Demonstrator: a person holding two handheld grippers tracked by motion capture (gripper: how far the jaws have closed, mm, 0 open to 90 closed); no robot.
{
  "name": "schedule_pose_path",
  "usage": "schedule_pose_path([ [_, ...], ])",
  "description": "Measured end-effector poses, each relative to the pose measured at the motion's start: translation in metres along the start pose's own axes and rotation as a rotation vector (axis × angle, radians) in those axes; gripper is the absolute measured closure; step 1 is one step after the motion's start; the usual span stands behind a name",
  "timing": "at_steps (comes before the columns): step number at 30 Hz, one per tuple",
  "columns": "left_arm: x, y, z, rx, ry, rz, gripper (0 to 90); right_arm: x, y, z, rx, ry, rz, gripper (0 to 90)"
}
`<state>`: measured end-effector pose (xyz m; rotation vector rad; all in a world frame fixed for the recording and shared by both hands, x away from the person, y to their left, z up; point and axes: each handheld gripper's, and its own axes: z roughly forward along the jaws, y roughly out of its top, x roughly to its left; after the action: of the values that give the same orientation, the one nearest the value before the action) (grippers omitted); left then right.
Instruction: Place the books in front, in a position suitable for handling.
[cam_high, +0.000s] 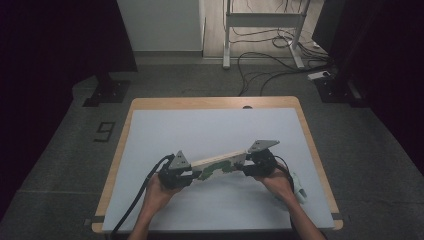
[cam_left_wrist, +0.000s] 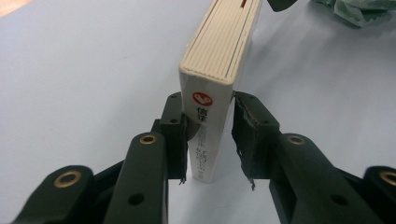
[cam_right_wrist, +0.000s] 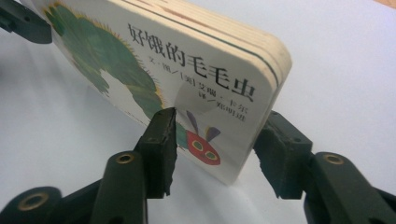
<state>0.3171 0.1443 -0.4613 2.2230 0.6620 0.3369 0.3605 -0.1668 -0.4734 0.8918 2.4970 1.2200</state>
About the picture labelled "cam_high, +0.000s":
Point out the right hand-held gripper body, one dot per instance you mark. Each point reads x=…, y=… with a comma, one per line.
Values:
x=263, y=163

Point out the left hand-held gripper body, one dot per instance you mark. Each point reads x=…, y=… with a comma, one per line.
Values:
x=175, y=176

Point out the caterpillar picture book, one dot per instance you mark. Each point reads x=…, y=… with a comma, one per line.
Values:
x=220, y=165

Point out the light green cloth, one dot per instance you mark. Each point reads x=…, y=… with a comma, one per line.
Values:
x=300, y=191

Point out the person's left hand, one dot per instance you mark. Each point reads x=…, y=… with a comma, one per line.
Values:
x=160, y=196

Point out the person's right hand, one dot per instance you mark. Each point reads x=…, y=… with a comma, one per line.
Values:
x=278, y=186

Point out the light blue table mat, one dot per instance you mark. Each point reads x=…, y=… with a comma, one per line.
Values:
x=216, y=133

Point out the black table grommet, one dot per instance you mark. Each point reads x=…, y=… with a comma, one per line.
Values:
x=247, y=107

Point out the black tape strip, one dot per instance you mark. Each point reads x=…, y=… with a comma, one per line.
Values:
x=337, y=216
x=97, y=219

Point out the black stand base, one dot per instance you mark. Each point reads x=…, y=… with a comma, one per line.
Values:
x=110, y=93
x=333, y=91

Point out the white power strip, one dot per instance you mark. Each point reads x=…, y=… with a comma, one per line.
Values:
x=318, y=75

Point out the white partition panel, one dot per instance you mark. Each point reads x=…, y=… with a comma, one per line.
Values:
x=160, y=23

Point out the dark curtain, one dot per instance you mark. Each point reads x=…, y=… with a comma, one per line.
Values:
x=393, y=66
x=40, y=66

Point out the white desk frame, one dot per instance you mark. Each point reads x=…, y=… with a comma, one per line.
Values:
x=263, y=20

